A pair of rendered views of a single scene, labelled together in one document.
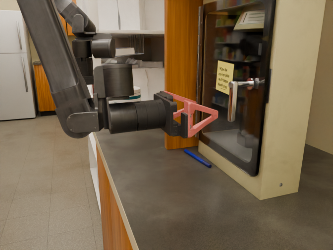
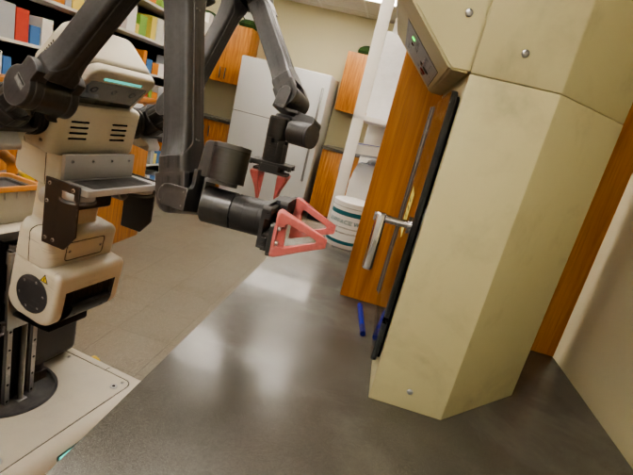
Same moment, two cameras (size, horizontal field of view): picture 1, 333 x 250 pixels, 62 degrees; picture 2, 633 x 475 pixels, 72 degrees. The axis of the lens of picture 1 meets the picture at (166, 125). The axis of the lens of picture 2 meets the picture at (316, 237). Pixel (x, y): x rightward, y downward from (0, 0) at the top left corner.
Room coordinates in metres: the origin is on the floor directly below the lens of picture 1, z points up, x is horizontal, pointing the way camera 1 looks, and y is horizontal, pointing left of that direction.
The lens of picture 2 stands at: (-0.01, -0.35, 1.32)
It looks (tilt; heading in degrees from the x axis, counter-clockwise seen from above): 15 degrees down; 26
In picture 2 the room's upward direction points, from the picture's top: 14 degrees clockwise
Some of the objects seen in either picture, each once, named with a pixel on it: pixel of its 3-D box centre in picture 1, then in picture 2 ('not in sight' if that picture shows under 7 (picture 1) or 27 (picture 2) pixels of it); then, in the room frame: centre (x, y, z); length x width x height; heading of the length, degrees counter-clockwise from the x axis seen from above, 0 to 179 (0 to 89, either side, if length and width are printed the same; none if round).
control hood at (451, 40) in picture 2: not in sight; (426, 45); (0.69, -0.11, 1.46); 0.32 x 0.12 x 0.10; 20
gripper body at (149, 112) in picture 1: (152, 114); (257, 217); (0.53, 0.03, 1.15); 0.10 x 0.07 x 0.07; 20
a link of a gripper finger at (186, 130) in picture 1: (193, 114); (296, 233); (0.52, -0.05, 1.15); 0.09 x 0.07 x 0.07; 110
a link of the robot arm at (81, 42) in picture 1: (83, 49); (282, 129); (0.89, 0.25, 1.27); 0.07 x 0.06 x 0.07; 84
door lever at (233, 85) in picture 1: (239, 99); (384, 241); (0.60, -0.16, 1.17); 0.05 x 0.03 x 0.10; 110
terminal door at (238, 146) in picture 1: (226, 82); (407, 219); (0.71, -0.15, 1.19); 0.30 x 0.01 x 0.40; 19
